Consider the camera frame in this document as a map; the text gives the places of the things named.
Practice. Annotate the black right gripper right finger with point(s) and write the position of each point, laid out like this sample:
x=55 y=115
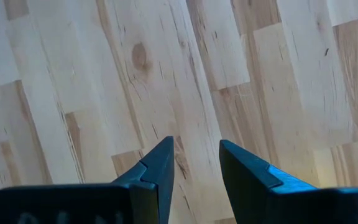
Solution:
x=256 y=196

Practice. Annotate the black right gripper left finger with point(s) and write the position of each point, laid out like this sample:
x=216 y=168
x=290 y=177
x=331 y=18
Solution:
x=148 y=193

